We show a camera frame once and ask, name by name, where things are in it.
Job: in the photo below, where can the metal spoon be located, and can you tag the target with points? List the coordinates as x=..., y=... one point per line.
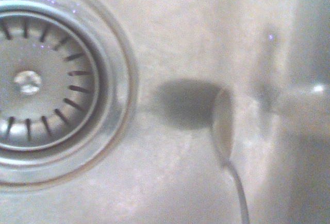
x=223, y=126

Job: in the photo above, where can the stainless steel double sink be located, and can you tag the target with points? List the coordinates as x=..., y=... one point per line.
x=180, y=28

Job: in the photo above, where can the metal sink drain strainer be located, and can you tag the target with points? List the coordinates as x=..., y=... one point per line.
x=77, y=79

